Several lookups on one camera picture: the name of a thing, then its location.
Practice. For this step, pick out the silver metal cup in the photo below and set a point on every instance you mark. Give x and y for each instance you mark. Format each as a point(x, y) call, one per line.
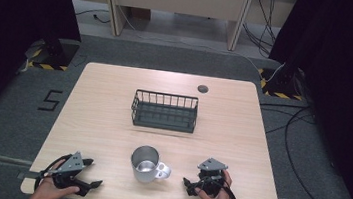
point(145, 164)

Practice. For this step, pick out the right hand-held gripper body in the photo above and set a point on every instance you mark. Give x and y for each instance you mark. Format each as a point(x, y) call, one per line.
point(211, 175)

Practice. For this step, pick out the black tape floor numeral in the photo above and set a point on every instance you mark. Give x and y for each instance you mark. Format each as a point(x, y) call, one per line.
point(51, 100)

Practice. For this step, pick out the black stand base hazard tape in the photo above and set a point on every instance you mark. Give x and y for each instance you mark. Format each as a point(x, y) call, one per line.
point(282, 84)
point(54, 53)

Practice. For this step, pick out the dark curtain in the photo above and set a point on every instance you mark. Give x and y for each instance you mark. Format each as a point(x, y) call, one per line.
point(11, 27)
point(351, 82)

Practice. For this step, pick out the person's left hand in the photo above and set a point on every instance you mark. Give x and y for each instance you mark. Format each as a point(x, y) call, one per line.
point(53, 191)

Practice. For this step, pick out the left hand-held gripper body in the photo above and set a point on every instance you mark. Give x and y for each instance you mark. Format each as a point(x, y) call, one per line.
point(69, 164)

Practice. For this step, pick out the grey tape strip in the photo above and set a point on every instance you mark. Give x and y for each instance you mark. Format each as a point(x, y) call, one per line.
point(28, 175)

